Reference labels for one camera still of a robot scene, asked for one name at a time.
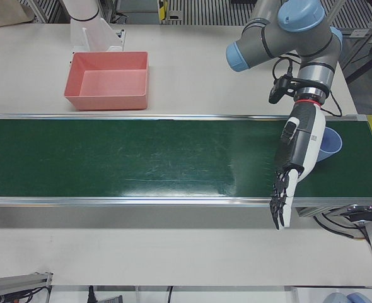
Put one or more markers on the pink plastic box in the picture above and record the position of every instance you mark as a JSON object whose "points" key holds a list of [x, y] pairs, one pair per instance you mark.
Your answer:
{"points": [[110, 82]]}

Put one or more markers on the blue capped robot joint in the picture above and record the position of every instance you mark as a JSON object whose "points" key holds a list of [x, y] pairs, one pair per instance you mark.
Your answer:
{"points": [[346, 298]]}

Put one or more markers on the white robot mounting bracket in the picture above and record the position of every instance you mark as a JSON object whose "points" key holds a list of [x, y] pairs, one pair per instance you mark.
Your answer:
{"points": [[101, 34]]}

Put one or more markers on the silver aluminium extrusion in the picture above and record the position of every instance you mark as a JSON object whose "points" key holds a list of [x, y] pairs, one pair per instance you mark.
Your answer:
{"points": [[15, 281]]}

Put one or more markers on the yellow black tool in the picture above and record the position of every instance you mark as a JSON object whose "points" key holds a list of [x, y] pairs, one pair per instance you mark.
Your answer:
{"points": [[163, 9]]}

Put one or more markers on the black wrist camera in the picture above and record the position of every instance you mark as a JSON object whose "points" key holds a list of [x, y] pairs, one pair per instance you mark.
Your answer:
{"points": [[279, 88]]}

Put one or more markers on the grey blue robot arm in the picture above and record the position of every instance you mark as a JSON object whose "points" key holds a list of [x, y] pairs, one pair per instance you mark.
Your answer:
{"points": [[287, 38]]}

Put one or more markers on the light blue plastic cup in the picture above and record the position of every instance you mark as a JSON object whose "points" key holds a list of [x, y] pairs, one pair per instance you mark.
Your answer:
{"points": [[332, 145]]}

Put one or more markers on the ribbed metal grating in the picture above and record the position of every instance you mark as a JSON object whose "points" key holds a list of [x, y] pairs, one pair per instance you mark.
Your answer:
{"points": [[211, 11]]}

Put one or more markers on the black flat device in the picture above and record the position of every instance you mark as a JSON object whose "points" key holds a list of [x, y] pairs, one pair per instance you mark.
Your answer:
{"points": [[365, 213]]}

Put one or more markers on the black power plug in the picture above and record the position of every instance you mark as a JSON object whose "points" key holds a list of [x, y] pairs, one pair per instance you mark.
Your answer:
{"points": [[92, 295]]}

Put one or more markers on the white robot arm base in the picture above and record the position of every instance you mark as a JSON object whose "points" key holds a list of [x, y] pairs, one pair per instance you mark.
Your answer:
{"points": [[82, 9]]}

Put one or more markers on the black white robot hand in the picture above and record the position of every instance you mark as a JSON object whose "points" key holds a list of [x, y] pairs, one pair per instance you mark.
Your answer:
{"points": [[312, 139]]}

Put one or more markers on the green conveyor belt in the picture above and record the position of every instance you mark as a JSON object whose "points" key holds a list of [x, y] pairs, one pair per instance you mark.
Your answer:
{"points": [[142, 158]]}

